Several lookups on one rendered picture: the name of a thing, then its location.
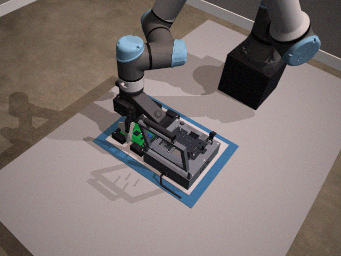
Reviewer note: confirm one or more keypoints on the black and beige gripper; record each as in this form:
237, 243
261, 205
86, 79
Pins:
124, 107

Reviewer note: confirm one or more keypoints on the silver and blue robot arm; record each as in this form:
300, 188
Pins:
290, 37

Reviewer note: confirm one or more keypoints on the green circuit board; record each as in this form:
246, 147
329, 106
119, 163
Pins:
137, 135

